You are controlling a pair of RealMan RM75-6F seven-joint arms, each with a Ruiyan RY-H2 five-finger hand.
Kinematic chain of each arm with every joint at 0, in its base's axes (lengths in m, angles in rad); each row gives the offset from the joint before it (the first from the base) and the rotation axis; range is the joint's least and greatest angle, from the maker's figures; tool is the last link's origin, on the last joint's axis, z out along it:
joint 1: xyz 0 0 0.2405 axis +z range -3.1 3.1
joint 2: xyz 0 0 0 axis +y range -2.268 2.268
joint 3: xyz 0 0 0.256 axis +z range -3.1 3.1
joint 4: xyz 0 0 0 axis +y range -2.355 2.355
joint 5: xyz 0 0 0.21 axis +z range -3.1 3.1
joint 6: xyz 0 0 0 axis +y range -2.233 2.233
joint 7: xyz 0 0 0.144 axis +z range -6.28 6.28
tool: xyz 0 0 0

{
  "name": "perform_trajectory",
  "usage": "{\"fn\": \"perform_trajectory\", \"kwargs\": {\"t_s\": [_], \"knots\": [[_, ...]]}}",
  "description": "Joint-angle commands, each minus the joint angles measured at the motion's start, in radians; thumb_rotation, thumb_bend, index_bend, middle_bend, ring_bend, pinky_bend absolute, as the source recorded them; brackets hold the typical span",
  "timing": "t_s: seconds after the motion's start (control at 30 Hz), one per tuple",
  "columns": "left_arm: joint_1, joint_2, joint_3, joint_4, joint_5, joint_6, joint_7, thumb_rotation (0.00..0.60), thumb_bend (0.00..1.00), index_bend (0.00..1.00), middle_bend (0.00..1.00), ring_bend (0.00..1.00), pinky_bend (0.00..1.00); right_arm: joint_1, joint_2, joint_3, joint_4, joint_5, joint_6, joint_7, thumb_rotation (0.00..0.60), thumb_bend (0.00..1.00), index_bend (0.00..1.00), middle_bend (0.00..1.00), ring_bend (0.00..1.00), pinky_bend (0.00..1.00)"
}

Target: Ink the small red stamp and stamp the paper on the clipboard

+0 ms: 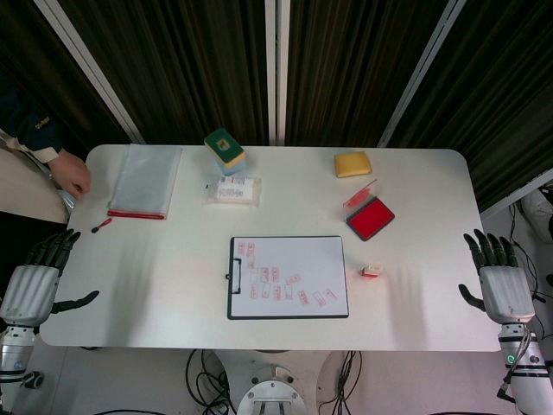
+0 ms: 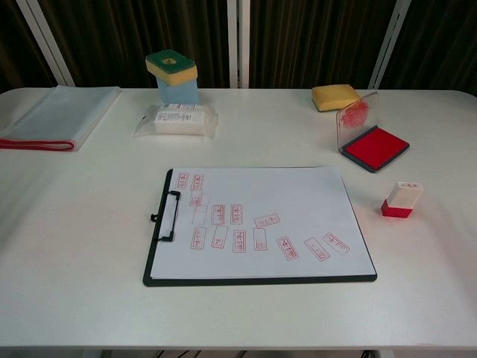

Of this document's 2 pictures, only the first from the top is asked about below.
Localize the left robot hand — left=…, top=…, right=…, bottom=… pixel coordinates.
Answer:
left=0, top=228, right=100, bottom=326

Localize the white frame bar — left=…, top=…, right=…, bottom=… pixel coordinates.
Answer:
left=478, top=167, right=553, bottom=220

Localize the white frame post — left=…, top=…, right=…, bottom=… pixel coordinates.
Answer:
left=376, top=0, right=468, bottom=149
left=264, top=0, right=289, bottom=146
left=34, top=0, right=146, bottom=144

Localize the black clipboard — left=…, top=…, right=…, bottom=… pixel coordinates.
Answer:
left=225, top=235, right=350, bottom=321

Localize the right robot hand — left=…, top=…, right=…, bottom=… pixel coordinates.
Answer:
left=457, top=228, right=536, bottom=325

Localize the dark pleated curtain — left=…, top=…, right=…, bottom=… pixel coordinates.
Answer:
left=0, top=0, right=553, bottom=213

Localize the bare person hand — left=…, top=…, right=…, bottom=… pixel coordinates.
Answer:
left=45, top=149, right=92, bottom=200

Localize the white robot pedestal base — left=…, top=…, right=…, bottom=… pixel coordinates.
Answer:
left=214, top=349, right=346, bottom=415

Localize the green topped yellow sponge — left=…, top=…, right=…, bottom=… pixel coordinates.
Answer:
left=203, top=127, right=246, bottom=169

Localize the plain yellow sponge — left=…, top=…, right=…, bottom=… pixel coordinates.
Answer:
left=333, top=150, right=373, bottom=179

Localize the red ink pad clear lid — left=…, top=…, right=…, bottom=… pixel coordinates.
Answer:
left=342, top=179, right=397, bottom=242

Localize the clear packet of white tissues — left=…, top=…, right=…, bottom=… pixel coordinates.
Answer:
left=203, top=176, right=263, bottom=208

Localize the clear zip pouch red zipper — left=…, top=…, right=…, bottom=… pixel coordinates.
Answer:
left=106, top=144, right=183, bottom=221

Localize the black floor cable bundle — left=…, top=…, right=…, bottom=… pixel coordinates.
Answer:
left=317, top=349, right=365, bottom=415
left=505, top=201, right=553, bottom=306
left=184, top=348, right=231, bottom=415

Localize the right arm wire with plug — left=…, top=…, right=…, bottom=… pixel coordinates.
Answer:
left=496, top=327, right=533, bottom=401

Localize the person forearm navy sleeve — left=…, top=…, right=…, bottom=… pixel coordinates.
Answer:
left=0, top=73, right=66, bottom=163

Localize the white paper with red stamps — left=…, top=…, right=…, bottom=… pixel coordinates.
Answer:
left=232, top=237, right=349, bottom=317

